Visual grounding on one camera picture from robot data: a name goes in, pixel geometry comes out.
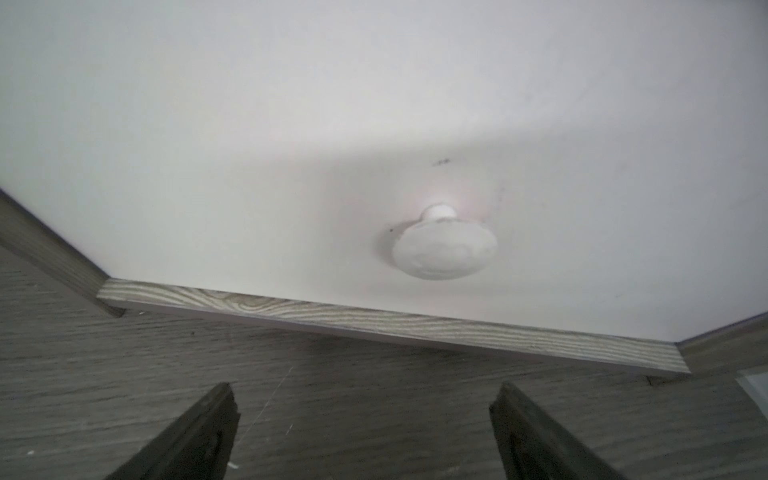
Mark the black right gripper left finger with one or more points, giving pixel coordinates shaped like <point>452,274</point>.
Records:
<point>197,445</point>

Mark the white round drawer knob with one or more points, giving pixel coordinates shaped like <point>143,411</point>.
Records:
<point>442,245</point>

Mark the grey wooden drawer cabinet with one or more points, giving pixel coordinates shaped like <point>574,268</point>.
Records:
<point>260,158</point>

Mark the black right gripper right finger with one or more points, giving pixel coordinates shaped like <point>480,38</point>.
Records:
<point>532,445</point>

